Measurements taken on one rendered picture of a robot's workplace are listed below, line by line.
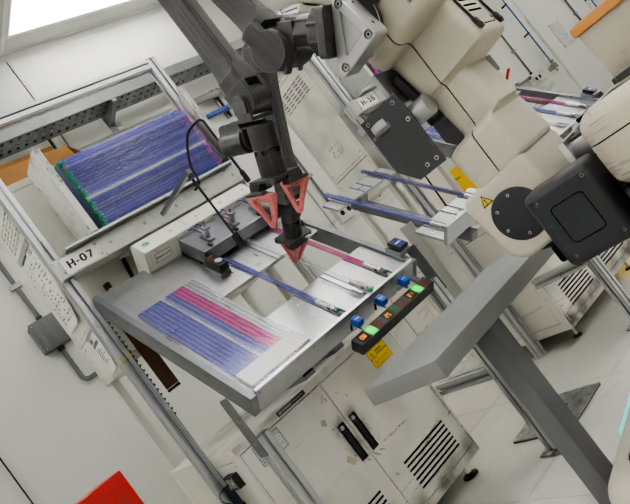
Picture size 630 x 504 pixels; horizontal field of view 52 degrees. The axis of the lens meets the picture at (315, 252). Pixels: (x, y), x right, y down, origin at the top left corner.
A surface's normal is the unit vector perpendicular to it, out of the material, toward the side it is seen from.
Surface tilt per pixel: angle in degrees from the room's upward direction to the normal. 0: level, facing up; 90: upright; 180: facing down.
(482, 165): 90
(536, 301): 90
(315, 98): 90
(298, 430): 90
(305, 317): 45
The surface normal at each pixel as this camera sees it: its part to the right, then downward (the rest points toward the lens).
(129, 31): 0.45, -0.37
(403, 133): -0.53, 0.37
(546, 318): -0.66, 0.47
